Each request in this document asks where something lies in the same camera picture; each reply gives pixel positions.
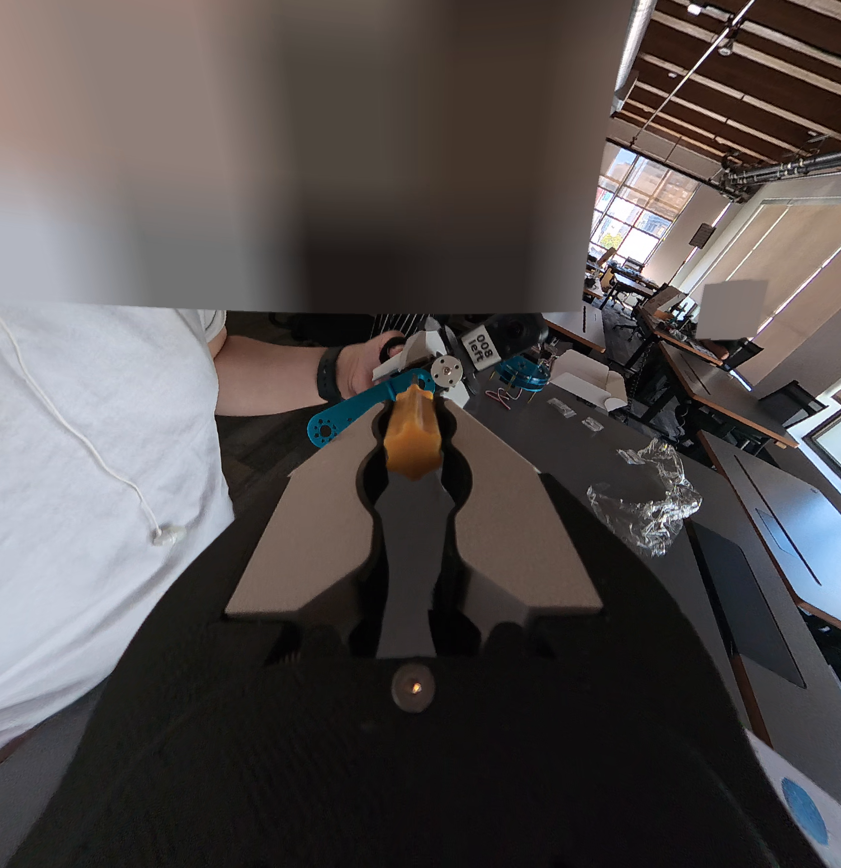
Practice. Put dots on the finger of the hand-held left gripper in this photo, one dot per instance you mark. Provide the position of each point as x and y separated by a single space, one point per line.
427 342
461 399

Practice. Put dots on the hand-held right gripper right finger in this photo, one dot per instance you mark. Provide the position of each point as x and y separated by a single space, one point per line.
522 542

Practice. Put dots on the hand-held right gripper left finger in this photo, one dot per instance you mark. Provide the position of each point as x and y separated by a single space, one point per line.
305 542

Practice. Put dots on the silver round servo horn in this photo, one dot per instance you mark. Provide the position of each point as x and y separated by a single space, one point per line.
439 376

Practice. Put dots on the blue metal servo bracket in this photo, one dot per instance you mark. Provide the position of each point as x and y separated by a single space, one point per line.
356 407

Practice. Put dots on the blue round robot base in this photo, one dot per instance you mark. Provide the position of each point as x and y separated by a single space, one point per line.
522 376

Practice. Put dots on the person's left forearm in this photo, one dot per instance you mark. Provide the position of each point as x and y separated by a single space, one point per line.
271 380

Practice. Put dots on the dark grey desk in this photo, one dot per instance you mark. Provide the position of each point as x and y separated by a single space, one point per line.
549 475

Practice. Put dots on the black desk mat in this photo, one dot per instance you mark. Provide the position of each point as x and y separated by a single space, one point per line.
746 610

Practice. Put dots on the neighbouring grey desk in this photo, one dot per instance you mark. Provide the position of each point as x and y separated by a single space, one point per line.
787 515

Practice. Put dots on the person's left hand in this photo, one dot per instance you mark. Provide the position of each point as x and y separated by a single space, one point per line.
359 369

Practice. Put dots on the white storage box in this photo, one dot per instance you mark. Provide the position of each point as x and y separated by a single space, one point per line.
583 380

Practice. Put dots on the group of small parts bags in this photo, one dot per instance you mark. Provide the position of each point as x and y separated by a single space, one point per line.
561 407

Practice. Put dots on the black wrist band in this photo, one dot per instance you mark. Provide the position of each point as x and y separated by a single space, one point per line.
329 376

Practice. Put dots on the crumpled clear plastic wrap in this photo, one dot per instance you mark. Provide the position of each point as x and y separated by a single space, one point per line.
651 508

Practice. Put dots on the distant grid window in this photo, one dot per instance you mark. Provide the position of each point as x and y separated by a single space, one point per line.
637 217

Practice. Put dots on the person in white shirt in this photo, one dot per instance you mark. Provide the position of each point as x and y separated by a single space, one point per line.
74 508

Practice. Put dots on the assembly instruction booklet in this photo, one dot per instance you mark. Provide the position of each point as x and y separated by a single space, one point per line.
800 807

